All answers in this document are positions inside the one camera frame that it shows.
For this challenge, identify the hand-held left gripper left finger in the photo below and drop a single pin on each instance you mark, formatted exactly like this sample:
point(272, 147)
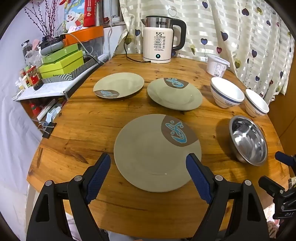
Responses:
point(98, 176)

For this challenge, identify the white rolled paper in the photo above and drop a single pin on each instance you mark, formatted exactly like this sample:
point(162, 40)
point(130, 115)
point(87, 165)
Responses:
point(46, 110)

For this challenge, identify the stainless steel bowl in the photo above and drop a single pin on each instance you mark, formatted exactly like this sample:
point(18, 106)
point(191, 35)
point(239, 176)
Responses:
point(248, 141)

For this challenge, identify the large white blue-striped bowl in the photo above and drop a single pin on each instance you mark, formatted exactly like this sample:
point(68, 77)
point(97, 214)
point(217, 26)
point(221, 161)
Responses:
point(227, 90)

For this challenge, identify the heart-print striped curtain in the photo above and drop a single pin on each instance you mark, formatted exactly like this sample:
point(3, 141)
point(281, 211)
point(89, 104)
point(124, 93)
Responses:
point(231, 27)

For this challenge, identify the red cartoon gift box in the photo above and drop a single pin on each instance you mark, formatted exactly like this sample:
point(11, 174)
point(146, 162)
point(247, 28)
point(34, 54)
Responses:
point(74, 18)

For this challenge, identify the red label jar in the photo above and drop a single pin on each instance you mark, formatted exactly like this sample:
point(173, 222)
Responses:
point(34, 77)

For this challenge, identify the black binder clip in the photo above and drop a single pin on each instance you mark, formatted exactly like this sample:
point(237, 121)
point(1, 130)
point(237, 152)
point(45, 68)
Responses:
point(50, 125)
point(47, 134)

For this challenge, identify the small white blue-striped bowl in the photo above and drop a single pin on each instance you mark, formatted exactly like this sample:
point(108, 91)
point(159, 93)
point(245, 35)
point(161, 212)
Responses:
point(255, 102)

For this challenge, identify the lime green box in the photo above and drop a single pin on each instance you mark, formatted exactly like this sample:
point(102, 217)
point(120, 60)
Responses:
point(60, 68)

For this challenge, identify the clear plastic bag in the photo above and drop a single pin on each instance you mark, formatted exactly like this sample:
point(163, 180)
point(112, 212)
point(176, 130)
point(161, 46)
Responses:
point(32, 58)

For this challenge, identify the orange-lid clear storage box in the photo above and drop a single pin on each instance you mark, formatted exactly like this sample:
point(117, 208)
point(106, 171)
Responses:
point(87, 33)

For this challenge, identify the wooden cabinet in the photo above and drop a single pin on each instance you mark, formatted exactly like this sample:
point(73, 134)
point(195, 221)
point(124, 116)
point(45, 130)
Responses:
point(285, 115)

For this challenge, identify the white plastic tub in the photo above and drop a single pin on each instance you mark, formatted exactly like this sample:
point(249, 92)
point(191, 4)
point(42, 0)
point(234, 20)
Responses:
point(216, 67)

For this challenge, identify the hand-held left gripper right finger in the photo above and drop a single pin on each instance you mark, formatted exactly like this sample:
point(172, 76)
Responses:
point(198, 178)

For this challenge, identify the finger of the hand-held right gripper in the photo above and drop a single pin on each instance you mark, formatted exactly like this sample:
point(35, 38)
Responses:
point(285, 158)
point(271, 186)

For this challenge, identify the purple twig branches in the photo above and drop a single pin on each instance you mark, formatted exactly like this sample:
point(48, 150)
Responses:
point(48, 31)

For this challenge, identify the grey plate with blue motif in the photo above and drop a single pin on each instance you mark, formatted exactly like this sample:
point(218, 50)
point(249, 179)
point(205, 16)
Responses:
point(143, 150)
point(171, 96)
point(122, 82)

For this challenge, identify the cream electric kettle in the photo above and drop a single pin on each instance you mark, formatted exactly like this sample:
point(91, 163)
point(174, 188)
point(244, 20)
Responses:
point(157, 44)

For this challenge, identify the white side shelf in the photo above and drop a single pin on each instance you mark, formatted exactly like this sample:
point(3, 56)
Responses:
point(44, 90)

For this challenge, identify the zigzag-patterned box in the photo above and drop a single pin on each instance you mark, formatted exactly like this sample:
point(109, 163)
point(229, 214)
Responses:
point(69, 76)

